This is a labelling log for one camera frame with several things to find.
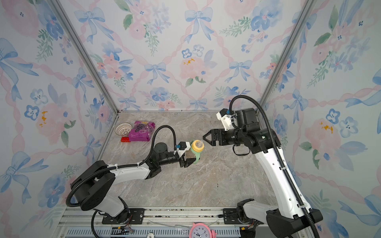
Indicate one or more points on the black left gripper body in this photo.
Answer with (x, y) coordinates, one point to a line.
(171, 160)

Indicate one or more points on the pink alarm clock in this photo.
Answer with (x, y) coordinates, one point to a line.
(201, 230)

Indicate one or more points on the aluminium corner post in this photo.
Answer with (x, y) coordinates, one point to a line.
(288, 48)
(63, 18)

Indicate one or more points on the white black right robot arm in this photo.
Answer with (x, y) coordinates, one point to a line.
(292, 213)

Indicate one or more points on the white mesh basket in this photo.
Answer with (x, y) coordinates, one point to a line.
(123, 129)

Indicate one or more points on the aluminium corner post left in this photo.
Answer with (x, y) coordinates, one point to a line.
(63, 18)

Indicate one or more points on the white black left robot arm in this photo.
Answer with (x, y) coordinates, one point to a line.
(90, 191)

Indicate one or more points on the aluminium corner post right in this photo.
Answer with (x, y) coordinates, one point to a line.
(288, 48)

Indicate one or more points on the yellow screw collar with straw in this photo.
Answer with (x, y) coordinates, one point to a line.
(197, 146)

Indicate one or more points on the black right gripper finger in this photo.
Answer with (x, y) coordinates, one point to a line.
(212, 133)
(213, 141)

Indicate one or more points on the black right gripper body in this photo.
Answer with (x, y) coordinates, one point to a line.
(232, 136)

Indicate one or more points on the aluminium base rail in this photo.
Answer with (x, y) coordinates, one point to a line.
(159, 222)

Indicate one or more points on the red toy brick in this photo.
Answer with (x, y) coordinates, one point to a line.
(125, 140)

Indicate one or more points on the amber baby bottle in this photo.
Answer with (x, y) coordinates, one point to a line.
(189, 154)

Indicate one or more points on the purple snack bag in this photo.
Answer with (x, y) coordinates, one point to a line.
(142, 131)

